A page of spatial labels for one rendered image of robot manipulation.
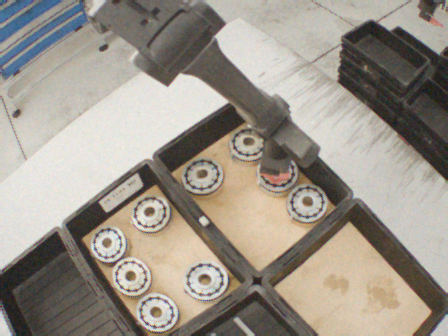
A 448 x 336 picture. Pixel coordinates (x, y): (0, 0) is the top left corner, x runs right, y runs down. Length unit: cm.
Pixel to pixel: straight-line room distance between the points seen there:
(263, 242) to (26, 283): 67
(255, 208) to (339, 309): 35
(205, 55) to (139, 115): 92
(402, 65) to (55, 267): 172
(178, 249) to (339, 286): 40
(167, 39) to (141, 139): 91
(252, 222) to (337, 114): 53
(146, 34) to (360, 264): 74
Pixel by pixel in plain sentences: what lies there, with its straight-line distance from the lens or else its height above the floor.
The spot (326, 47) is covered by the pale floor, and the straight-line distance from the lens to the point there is 267.
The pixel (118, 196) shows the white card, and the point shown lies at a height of 89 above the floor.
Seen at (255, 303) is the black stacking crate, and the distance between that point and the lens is 92.
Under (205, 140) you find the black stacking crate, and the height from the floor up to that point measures 86.
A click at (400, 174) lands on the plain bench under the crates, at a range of 128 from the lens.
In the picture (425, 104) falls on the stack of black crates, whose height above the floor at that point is 38.
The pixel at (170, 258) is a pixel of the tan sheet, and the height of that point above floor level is 83.
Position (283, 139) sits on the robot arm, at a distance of 80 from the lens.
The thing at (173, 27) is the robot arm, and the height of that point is 147.
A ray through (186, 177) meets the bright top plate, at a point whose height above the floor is 86.
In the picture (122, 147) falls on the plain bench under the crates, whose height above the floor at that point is 70.
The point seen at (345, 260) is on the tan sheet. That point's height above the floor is 83.
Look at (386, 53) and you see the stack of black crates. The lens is 200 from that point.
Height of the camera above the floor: 173
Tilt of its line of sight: 58 degrees down
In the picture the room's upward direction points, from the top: 9 degrees counter-clockwise
